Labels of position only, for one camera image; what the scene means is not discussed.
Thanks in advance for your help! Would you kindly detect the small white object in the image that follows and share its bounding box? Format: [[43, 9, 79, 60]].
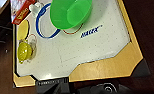
[[28, 2, 41, 18]]

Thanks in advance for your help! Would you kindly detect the blue plastic ring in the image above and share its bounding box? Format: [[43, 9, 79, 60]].
[[35, 3, 62, 38]]

